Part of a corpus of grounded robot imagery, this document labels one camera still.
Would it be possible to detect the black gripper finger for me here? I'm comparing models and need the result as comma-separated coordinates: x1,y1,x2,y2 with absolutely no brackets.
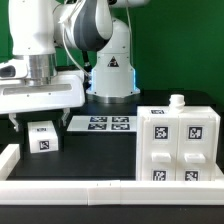
61,108,71,127
9,113,18,132

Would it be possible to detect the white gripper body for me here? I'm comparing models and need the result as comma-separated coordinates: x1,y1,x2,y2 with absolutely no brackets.
0,74,85,114

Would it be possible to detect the small white cabinet top box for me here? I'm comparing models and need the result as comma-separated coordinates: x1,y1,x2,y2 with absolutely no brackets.
28,121,59,153

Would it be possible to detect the white cabinet door panel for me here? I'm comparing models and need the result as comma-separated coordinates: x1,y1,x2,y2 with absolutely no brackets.
144,118,178,181

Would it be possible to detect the white cabinet body box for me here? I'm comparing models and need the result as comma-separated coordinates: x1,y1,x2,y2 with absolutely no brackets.
136,94,220,181

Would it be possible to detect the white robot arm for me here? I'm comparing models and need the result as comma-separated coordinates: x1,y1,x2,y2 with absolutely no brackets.
0,0,150,127

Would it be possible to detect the white left fence bar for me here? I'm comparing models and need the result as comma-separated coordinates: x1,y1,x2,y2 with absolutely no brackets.
0,144,20,181

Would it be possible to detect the white fence bar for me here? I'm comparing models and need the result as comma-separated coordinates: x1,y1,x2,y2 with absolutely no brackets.
215,165,224,182
0,180,224,206
0,144,20,181

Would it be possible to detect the white front fence bar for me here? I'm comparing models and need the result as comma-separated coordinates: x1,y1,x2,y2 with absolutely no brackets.
0,180,224,206

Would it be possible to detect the white right fence bar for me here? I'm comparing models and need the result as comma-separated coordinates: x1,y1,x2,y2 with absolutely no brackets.
215,165,224,182

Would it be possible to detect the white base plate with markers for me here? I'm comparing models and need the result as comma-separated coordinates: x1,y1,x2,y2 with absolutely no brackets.
67,116,137,132

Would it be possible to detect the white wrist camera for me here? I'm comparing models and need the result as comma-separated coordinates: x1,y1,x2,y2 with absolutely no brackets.
0,59,28,79

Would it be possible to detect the white hanging cable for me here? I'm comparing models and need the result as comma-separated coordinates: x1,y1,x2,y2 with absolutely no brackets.
58,0,92,83

